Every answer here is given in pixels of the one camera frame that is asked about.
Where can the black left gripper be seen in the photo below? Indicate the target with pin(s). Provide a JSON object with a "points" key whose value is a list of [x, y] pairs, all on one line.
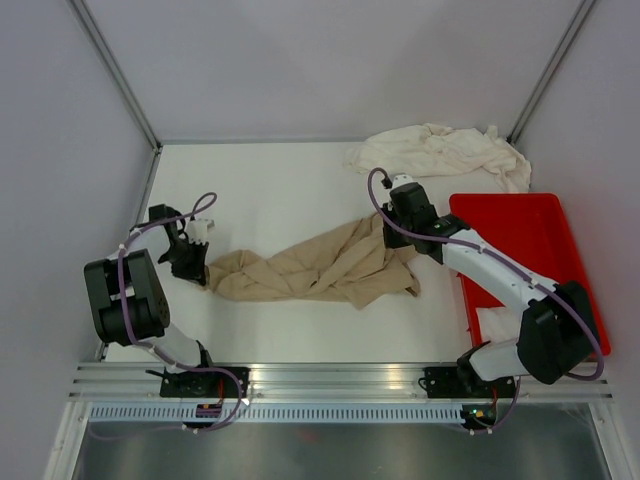
{"points": [[196, 273]]}

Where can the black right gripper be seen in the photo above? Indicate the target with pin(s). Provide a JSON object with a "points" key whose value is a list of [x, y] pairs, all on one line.
{"points": [[393, 241]]}

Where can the beige t shirt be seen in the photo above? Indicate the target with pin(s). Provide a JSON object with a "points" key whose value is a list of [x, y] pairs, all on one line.
{"points": [[348, 264]]}

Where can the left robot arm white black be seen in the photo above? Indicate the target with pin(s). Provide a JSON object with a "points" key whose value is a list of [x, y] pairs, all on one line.
{"points": [[127, 300]]}

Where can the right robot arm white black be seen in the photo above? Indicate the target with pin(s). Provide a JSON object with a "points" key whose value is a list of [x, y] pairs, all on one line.
{"points": [[557, 334]]}

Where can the cream white t shirt pile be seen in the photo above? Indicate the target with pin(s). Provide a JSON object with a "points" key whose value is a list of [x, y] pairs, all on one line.
{"points": [[431, 150]]}

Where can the red plastic bin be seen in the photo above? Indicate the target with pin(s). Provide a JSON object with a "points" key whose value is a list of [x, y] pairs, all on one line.
{"points": [[533, 230]]}

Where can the white folded cloth in bin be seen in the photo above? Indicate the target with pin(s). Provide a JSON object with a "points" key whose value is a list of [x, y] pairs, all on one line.
{"points": [[497, 324]]}

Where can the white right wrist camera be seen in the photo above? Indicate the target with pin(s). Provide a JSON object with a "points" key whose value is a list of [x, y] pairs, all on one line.
{"points": [[401, 180]]}

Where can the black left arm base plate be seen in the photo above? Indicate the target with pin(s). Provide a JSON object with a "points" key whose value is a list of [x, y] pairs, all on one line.
{"points": [[192, 385]]}

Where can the white slotted cable duct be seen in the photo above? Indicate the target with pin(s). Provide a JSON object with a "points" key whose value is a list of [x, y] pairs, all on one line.
{"points": [[367, 413]]}

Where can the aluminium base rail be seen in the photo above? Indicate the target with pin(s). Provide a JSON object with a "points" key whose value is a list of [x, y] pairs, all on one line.
{"points": [[312, 382]]}

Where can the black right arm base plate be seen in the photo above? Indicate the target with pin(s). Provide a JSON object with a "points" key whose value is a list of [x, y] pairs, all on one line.
{"points": [[449, 382]]}

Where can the right aluminium frame post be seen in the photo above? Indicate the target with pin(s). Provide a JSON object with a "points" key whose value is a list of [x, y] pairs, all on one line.
{"points": [[561, 52]]}

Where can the aluminium frame post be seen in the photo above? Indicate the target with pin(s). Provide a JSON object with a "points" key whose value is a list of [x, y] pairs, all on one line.
{"points": [[98, 41], [561, 52]]}

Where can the left aluminium frame post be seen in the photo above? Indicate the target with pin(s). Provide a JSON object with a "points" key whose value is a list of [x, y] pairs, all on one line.
{"points": [[98, 41]]}

